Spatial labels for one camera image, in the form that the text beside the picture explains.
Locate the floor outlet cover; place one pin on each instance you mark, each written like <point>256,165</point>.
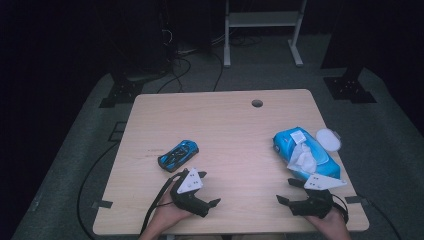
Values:
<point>117,131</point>

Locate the white wet wipe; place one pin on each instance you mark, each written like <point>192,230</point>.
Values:
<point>303,160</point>

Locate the person's left hand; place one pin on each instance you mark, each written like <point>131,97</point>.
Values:
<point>166,216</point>

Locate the dark tape strip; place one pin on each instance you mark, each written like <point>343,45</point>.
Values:
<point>103,204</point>
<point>355,200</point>

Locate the black stand base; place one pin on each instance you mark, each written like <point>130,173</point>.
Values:
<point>348,90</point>
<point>121,93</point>

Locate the blue toy car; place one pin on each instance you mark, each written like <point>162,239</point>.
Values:
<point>178,156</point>

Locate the blue wet wipes pack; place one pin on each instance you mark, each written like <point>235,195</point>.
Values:
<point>320,163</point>

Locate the white metal stand frame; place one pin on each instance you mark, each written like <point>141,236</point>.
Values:
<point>263,18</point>

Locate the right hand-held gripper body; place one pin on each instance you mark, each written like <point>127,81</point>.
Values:
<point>316,205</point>

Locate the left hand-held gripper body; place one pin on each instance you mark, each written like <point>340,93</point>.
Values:
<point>190,181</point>

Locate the person's right hand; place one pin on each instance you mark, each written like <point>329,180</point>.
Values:
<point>330,225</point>

